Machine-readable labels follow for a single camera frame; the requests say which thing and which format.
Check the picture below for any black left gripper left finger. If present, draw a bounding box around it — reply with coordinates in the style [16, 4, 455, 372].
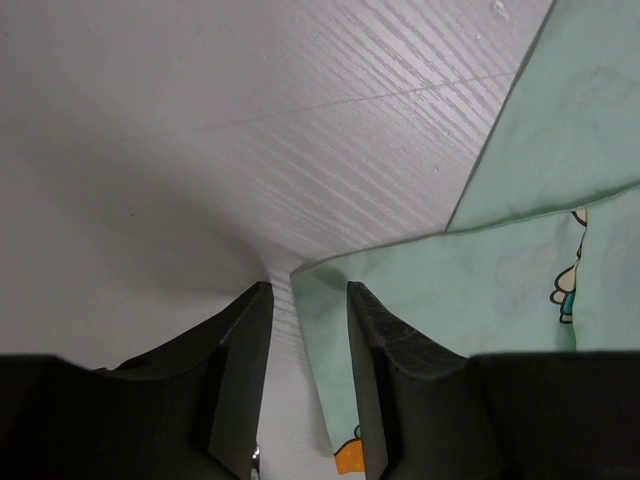
[1, 282, 273, 479]

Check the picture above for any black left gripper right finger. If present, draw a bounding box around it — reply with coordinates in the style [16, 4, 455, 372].
[347, 282, 639, 479]

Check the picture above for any green cartoon cloth placemat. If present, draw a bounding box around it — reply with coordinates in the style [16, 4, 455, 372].
[291, 1, 639, 474]

